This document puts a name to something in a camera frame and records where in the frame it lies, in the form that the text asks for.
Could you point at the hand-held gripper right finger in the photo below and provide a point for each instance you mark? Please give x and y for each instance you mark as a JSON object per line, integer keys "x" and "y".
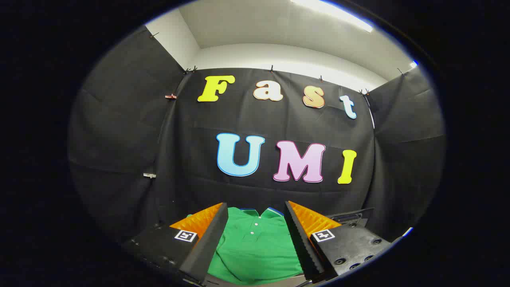
{"x": 303, "y": 243}

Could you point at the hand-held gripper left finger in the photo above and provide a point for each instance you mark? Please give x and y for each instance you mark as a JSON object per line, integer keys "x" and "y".
{"x": 207, "y": 243}

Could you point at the green polo shirt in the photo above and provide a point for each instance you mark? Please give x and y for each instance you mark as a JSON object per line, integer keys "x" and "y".
{"x": 255, "y": 255}

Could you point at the black backdrop cloth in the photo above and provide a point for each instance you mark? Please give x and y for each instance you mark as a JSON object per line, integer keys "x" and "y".
{"x": 279, "y": 195}

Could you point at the silver clip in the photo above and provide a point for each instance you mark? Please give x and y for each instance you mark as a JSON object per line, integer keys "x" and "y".
{"x": 149, "y": 175}

